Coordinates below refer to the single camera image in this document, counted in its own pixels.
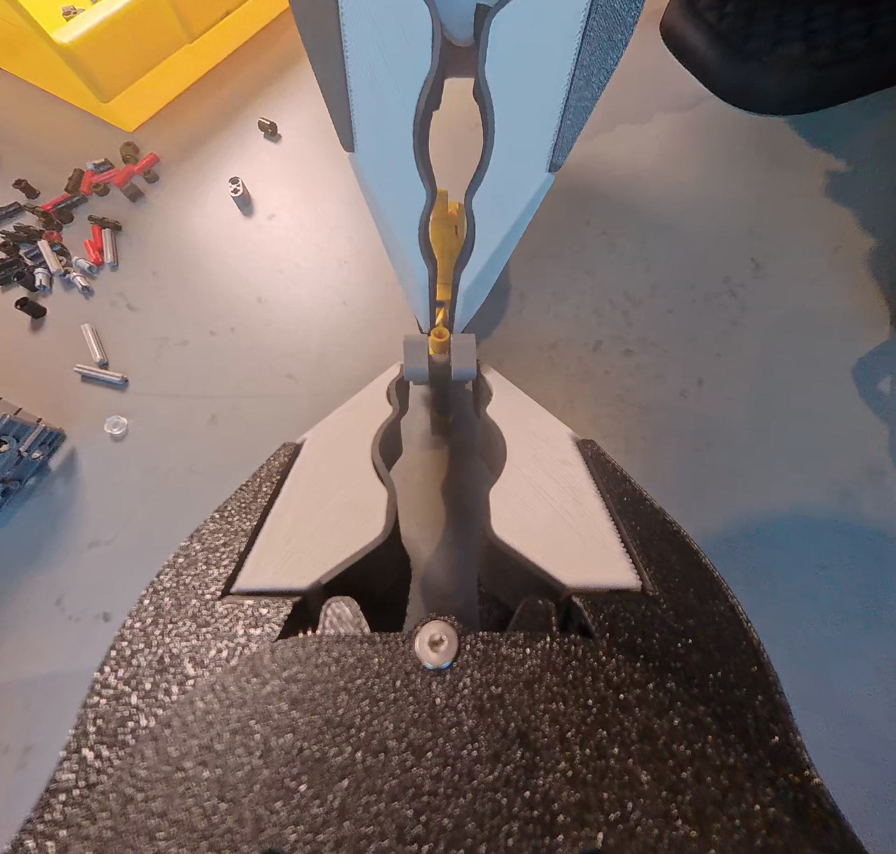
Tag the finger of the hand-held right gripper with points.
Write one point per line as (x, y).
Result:
(381, 98)
(532, 98)

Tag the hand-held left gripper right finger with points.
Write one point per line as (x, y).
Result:
(553, 504)

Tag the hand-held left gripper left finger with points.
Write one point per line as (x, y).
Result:
(329, 504)

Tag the yellow toy brick cylinder assembly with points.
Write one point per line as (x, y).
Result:
(444, 234)

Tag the grey yellow toy brick assembly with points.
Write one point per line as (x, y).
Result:
(416, 360)

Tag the yellow plastic parts bin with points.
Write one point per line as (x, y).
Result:
(140, 63)

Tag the grey desk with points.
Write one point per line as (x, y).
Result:
(665, 308)

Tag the small black toy brick connector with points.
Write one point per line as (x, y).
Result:
(268, 126)

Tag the small grey toy brick connector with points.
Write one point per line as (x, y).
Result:
(239, 192)

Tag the clear round toy brick stud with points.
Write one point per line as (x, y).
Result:
(116, 428)

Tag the tracked toy brick vehicle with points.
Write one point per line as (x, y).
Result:
(24, 448)

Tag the pile of black red pins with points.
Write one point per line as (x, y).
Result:
(70, 238)

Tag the black toy brick bush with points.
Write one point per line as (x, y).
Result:
(31, 306)

